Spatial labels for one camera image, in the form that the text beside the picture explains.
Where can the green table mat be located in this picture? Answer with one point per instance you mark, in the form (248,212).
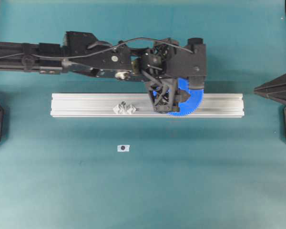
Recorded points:
(212,173)

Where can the large blue gear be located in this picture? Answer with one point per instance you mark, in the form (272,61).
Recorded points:
(192,103)

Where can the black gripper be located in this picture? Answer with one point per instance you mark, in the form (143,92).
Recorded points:
(163,92)

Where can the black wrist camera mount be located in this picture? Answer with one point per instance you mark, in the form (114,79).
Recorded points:
(189,63)

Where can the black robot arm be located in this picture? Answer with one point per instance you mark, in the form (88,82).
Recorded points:
(83,53)

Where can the aluminium extrusion rail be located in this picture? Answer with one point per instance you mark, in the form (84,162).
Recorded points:
(101,105)

